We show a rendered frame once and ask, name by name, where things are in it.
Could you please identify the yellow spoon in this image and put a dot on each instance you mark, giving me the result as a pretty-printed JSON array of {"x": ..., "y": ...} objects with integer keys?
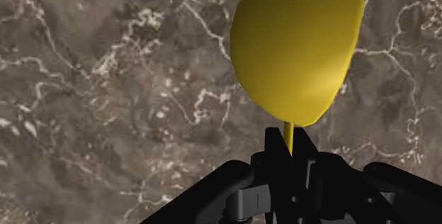
[{"x": 293, "y": 50}]

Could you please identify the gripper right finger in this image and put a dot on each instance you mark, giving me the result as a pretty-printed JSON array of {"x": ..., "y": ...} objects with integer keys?
[{"x": 390, "y": 190}]

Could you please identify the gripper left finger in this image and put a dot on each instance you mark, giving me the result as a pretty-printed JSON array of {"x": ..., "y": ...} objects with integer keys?
[{"x": 221, "y": 188}]

